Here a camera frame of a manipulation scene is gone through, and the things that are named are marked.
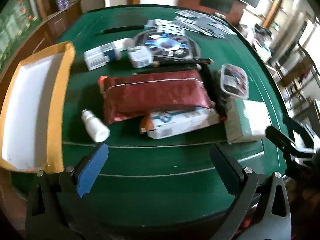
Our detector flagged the small white blue carton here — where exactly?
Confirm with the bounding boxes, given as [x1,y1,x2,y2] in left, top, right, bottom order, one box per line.
[84,38,133,71]

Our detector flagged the clear lidded plastic container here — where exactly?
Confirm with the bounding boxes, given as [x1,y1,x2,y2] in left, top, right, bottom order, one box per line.
[220,64,249,99]

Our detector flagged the floral wall poster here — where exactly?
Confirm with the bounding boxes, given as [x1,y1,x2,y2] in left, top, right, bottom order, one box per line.
[0,0,47,60]

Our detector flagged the pile of playing cards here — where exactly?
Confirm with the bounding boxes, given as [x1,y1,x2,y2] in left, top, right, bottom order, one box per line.
[145,10,237,39]

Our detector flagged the green white box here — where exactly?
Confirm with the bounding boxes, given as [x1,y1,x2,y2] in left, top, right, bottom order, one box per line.
[224,99,269,144]

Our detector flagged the yellow cardboard box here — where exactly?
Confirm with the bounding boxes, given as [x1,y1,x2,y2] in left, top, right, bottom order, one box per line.
[0,41,76,173]

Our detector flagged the wooden chair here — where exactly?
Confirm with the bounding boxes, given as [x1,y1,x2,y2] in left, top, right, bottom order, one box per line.
[275,42,320,105]

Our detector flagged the red pouch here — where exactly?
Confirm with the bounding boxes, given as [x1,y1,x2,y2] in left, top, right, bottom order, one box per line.
[99,70,216,126]

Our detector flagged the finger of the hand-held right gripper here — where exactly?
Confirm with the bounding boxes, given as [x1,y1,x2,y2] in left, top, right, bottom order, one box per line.
[284,116,310,141]
[265,126,297,153]

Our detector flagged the wooden cabinet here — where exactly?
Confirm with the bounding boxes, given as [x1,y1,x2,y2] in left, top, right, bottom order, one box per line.
[0,0,83,100]

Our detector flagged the stack of purple cans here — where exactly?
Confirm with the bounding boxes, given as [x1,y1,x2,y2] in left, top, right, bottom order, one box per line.
[55,0,72,10]

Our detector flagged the round table control panel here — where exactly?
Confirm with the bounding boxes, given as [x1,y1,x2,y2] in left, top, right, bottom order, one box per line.
[132,29,202,60]

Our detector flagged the small white bottle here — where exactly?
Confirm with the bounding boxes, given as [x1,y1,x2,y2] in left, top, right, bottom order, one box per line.
[81,109,111,142]

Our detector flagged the small white packet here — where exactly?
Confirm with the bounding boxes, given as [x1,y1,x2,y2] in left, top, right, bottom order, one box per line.
[127,46,154,68]

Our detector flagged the black stick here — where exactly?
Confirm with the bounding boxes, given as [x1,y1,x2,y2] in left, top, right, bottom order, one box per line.
[132,64,202,75]
[153,57,214,67]

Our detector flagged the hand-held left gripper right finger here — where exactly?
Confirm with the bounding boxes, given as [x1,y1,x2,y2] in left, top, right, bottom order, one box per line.
[209,142,292,240]

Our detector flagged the patterned bag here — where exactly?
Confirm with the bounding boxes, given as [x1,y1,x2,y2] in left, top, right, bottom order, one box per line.
[252,24,273,45]

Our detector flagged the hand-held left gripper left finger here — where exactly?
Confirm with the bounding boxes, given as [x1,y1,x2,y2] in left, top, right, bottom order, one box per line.
[25,142,109,240]

